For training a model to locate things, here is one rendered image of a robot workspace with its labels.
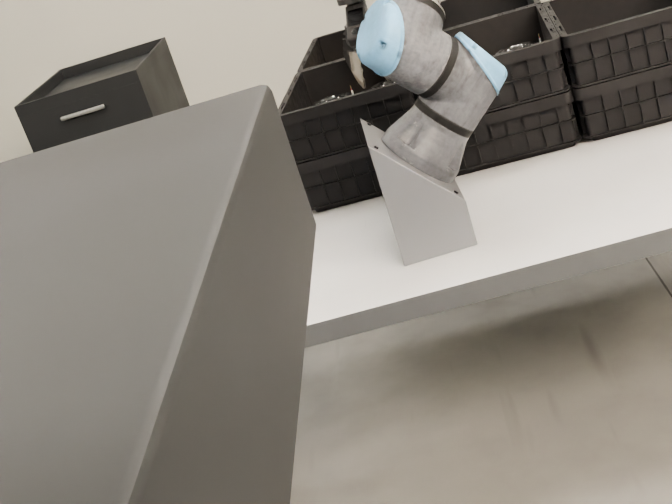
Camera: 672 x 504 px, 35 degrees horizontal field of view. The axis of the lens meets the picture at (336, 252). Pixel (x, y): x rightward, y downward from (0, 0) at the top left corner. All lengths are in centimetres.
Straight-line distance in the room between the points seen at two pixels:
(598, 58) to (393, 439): 111
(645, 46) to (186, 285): 202
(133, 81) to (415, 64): 202
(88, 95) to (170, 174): 346
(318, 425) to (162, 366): 273
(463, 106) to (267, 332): 161
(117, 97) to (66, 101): 18
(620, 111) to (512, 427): 85
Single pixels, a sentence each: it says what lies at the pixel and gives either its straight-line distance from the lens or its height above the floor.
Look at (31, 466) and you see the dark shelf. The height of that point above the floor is 135.
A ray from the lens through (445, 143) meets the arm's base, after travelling 187.
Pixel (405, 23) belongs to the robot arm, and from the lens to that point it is 180.
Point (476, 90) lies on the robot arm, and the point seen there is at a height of 95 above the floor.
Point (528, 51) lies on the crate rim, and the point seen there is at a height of 92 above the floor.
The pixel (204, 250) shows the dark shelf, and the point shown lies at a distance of 23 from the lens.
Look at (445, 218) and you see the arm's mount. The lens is 185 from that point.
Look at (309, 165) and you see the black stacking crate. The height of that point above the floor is 81.
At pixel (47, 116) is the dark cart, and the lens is 381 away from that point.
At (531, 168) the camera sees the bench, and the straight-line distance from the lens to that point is 218.
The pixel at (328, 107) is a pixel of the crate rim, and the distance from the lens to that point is 219.
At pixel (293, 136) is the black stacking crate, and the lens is 223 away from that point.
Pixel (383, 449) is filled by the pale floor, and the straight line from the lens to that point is 272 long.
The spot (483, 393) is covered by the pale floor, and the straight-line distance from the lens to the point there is 282.
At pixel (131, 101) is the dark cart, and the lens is 373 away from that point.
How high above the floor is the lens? 142
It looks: 21 degrees down
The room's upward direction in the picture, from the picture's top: 18 degrees counter-clockwise
